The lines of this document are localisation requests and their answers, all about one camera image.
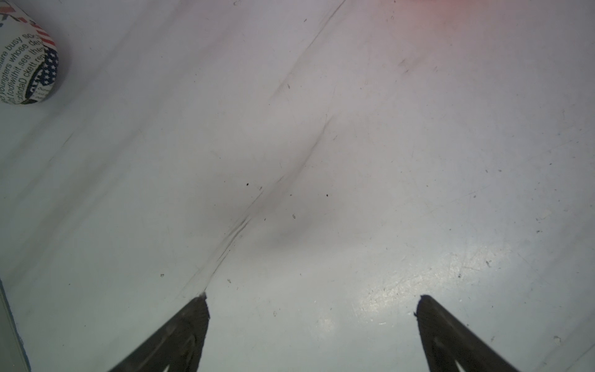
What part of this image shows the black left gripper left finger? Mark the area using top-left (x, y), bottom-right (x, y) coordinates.
top-left (112, 292), bottom-right (210, 372)

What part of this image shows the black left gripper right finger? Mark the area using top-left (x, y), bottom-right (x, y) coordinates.
top-left (415, 294), bottom-right (517, 372)

